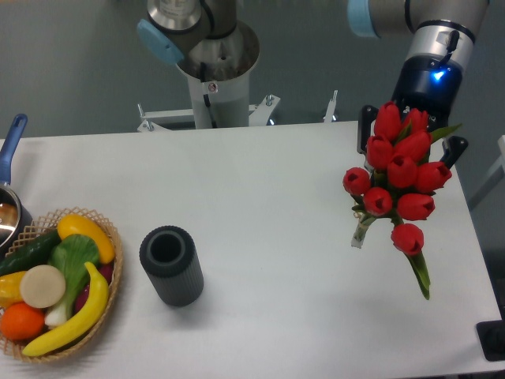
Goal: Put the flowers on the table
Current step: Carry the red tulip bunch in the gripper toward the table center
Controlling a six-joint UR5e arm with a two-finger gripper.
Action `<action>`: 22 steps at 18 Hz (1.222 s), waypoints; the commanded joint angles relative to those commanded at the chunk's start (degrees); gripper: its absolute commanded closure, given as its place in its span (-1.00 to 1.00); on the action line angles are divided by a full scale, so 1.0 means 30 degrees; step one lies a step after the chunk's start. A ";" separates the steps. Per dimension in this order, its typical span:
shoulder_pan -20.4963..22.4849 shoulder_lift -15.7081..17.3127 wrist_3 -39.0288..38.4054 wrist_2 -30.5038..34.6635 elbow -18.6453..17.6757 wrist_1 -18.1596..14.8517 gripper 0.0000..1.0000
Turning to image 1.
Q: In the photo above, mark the green bok choy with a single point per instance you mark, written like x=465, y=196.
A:
x=69, y=257

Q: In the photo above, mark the blue handled steel pot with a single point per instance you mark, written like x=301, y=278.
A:
x=14, y=216

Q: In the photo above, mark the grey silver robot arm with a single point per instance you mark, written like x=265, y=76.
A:
x=440, y=29

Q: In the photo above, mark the green cucumber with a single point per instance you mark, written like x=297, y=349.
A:
x=34, y=253

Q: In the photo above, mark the woven wicker basket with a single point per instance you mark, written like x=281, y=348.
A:
x=41, y=226

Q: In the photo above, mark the dark grey ribbed vase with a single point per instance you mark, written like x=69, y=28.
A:
x=168, y=255

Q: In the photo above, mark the yellow bell pepper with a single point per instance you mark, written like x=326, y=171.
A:
x=10, y=292

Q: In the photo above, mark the yellow banana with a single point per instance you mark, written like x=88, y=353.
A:
x=79, y=323

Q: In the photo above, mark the white frame at right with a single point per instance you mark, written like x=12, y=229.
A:
x=491, y=179

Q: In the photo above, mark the black device at table edge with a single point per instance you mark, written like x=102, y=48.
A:
x=491, y=336

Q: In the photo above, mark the red tulip bouquet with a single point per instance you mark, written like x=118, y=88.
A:
x=407, y=173

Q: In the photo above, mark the beige round disc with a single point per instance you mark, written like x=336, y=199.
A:
x=42, y=286

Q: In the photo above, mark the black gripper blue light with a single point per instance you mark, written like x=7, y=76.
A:
x=427, y=84

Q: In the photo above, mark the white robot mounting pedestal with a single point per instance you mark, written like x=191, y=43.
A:
x=217, y=72

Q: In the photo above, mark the orange fruit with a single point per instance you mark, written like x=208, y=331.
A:
x=22, y=322

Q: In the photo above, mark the purple red vegetable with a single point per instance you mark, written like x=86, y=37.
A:
x=107, y=272

